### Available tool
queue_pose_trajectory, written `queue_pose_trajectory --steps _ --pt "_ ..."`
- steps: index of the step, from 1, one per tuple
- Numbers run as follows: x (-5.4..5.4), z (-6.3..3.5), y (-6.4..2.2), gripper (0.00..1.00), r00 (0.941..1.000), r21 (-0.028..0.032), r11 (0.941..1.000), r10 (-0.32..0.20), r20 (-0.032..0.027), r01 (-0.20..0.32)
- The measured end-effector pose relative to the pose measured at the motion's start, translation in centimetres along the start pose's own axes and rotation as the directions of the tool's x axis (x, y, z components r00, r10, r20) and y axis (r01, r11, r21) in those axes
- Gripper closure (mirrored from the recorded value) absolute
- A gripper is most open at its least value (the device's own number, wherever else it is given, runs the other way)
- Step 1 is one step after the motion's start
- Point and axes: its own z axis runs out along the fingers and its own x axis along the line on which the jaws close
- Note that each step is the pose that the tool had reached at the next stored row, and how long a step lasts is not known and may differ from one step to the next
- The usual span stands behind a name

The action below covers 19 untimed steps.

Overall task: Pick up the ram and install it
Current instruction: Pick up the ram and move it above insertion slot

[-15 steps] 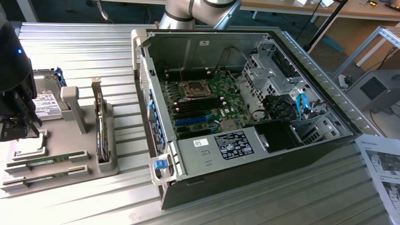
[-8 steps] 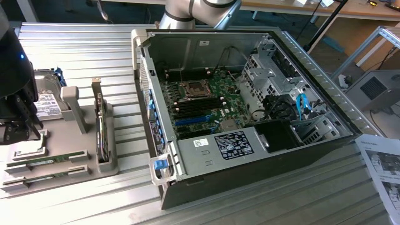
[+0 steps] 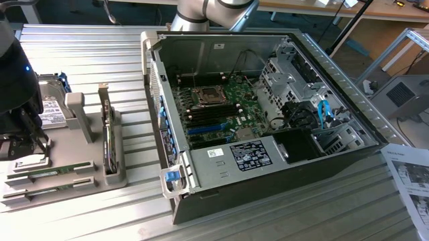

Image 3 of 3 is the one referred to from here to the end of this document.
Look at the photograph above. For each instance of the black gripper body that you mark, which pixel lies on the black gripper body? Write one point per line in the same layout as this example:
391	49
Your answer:
16	82

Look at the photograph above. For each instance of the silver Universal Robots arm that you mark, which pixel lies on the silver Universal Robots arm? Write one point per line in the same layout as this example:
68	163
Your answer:
195	15

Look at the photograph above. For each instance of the green RAM stick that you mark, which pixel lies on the green RAM stick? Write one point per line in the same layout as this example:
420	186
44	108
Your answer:
49	172
47	189

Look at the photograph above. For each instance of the black RAM slot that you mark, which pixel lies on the black RAM slot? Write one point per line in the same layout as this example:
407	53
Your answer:
200	78
211	107
203	82
215	115
216	119
212	111

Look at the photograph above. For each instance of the silver CPU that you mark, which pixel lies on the silver CPU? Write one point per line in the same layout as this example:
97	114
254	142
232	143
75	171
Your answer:
31	162

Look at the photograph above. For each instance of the grey parts rack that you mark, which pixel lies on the grey parts rack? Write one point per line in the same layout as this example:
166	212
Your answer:
67	150

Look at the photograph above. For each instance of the hard disk with blue caddy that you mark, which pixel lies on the hard disk with blue caddy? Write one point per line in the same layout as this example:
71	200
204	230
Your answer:
51	108

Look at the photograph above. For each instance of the graphics card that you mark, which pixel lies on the graphics card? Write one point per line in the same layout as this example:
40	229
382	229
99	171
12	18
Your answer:
108	130

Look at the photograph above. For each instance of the grey table leg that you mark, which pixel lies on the grey table leg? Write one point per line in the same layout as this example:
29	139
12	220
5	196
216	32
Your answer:
31	11

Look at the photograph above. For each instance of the blue case latch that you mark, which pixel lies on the blue case latch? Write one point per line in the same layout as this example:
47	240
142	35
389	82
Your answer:
172	175

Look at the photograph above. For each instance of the blue expansion slot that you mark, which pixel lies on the blue expansion slot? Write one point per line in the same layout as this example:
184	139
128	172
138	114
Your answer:
206	128

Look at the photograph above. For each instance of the black expansion slot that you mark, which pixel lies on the black expansion slot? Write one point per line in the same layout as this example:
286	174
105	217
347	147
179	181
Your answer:
212	143

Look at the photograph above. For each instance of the CPU socket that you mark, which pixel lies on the CPU socket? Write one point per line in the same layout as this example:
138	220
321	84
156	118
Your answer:
208	96

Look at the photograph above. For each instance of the grey power supply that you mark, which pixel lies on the grey power supply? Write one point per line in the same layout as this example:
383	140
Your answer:
214	170

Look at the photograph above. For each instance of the silver chipset heatsink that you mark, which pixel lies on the silver chipset heatsink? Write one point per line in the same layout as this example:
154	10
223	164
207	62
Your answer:
244	135

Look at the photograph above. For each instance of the green motherboard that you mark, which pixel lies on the green motherboard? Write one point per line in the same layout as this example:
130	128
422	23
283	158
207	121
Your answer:
244	108

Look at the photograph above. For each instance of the open black PC case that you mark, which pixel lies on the open black PC case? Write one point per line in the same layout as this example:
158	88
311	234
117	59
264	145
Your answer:
267	190

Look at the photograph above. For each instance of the metal disk bay cage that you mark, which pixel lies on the metal disk bay cage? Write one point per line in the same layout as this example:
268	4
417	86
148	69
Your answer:
285	85

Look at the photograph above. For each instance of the black fan shroud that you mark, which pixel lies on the black fan shroud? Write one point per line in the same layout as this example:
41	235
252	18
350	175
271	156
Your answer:
297	145

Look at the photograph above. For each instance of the white power strip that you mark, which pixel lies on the white power strip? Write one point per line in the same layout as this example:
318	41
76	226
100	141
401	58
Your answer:
369	86

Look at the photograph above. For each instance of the black tripod leg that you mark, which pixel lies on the black tripod leg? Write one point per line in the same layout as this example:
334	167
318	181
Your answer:
347	30

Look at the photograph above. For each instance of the grey computer box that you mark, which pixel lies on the grey computer box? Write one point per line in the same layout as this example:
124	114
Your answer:
402	95

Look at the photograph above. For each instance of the wooden desk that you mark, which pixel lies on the wooden desk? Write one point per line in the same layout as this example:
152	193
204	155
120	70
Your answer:
378	27

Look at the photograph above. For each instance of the printed paper sheet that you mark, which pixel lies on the printed paper sheet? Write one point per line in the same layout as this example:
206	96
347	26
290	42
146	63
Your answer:
410	180

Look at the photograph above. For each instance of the aluminium frame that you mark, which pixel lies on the aluminium frame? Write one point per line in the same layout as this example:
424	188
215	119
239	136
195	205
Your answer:
385	54

